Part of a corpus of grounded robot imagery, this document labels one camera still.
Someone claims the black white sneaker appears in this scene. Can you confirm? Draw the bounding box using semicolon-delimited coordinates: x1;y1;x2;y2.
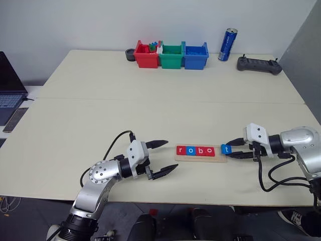
277;210;305;228

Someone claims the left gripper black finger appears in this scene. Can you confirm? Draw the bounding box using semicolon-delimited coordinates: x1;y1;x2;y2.
145;139;168;149
151;163;179;180

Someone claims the white floor cable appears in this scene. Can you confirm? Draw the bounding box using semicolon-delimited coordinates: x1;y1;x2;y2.
0;195;22;216

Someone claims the blue drink can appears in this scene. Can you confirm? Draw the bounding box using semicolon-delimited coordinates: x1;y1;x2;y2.
217;27;238;62

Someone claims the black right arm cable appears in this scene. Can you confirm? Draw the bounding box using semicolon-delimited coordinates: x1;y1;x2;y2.
254;150;314;193

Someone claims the dark laptop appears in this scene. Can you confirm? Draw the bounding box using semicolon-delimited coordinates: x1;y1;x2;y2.
0;51;29;126

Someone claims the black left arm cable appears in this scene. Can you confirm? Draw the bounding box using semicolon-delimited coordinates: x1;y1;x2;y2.
79;130;137;188

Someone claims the blue plastic bin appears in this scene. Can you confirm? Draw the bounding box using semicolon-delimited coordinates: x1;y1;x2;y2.
182;41;210;70

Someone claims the grey handheld controller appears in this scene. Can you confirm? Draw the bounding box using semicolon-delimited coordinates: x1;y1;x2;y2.
237;54;283;75

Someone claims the wooden letter tray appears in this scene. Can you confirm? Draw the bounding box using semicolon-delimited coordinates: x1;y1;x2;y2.
175;144;228;163

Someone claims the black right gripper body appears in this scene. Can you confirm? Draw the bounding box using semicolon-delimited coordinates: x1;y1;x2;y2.
248;140;268;162

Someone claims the green plastic bin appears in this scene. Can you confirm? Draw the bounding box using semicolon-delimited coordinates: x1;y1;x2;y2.
157;41;185;70

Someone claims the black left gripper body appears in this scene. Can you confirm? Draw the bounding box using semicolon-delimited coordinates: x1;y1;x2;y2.
136;157;155;181

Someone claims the dark rounded shape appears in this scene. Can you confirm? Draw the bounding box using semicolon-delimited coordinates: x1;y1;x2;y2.
129;213;157;241
192;207;224;241

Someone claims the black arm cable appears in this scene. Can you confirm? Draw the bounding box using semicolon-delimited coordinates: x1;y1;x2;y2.
79;130;137;188
254;150;314;193

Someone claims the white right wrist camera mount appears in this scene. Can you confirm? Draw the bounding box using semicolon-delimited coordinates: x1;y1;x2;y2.
242;123;274;158

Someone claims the red plastic bin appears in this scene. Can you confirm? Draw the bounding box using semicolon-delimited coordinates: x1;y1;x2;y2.
133;39;161;69

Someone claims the white rounded object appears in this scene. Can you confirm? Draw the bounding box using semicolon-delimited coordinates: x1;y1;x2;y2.
47;224;62;241

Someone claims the smartphone on side desk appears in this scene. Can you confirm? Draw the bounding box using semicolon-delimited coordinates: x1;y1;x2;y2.
2;107;30;133

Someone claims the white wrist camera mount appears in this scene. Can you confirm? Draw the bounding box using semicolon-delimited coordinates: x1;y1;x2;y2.
126;140;148;179
242;123;274;158

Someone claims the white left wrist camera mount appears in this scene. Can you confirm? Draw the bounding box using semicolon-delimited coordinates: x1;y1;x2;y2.
126;140;148;179

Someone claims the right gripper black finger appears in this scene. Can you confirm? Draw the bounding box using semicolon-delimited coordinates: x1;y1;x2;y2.
225;150;255;159
224;137;245;147

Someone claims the white side table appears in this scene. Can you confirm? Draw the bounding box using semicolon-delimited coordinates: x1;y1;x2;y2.
0;85;45;151

